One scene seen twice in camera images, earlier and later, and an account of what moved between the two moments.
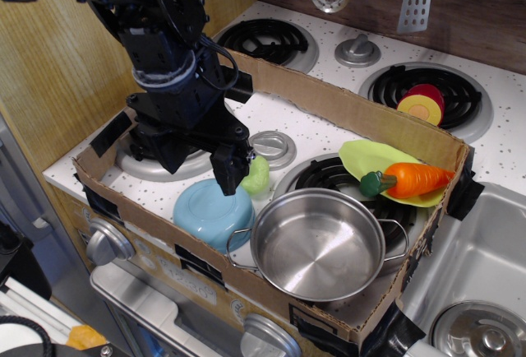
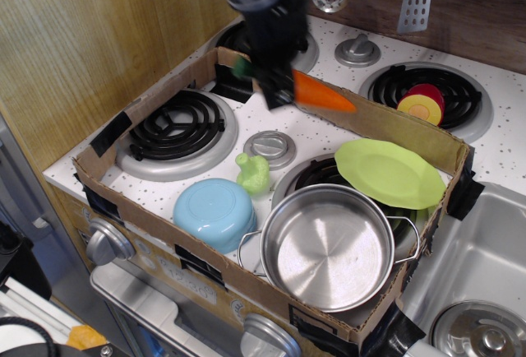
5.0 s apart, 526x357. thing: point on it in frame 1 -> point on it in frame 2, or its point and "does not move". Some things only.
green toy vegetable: (256, 181) does not move
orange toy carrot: (403, 180) -> (313, 92)
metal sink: (481, 257) does not move
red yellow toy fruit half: (424, 102) does not move
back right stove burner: (468, 101) does not move
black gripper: (182, 110) -> (275, 29)
